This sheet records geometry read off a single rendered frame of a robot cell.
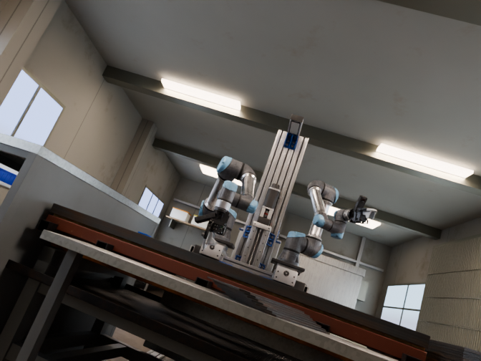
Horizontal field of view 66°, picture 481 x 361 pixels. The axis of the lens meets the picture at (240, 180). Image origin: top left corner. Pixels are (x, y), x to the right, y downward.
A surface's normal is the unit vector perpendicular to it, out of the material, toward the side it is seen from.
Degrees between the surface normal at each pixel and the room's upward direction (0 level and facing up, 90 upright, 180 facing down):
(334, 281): 90
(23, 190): 90
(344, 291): 90
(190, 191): 90
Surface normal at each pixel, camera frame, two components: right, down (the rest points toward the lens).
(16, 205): 0.93, 0.26
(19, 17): -0.04, -0.29
